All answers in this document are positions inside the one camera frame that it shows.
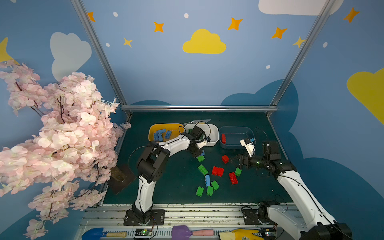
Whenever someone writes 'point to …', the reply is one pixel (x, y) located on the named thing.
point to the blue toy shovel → (96, 233)
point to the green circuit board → (143, 232)
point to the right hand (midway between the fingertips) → (235, 157)
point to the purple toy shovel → (182, 232)
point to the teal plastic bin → (230, 136)
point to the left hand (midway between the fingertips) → (197, 149)
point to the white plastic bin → (211, 131)
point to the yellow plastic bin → (176, 129)
